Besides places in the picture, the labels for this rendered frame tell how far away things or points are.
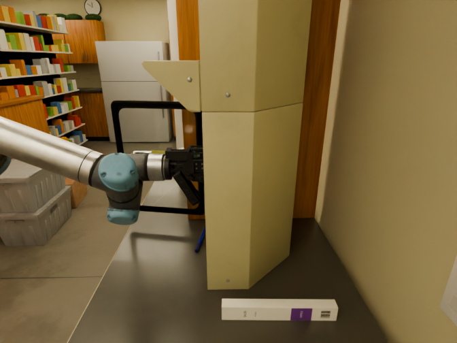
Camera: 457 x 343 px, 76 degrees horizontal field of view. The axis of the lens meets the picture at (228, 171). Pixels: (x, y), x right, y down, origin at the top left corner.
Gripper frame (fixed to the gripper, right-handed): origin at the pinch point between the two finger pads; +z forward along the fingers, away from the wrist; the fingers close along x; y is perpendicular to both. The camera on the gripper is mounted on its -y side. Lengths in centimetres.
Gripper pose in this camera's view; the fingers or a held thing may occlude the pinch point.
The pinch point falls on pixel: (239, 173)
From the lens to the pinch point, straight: 81.7
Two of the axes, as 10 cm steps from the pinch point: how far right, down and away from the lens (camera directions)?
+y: 0.0, -9.3, -3.6
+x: -0.3, -3.6, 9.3
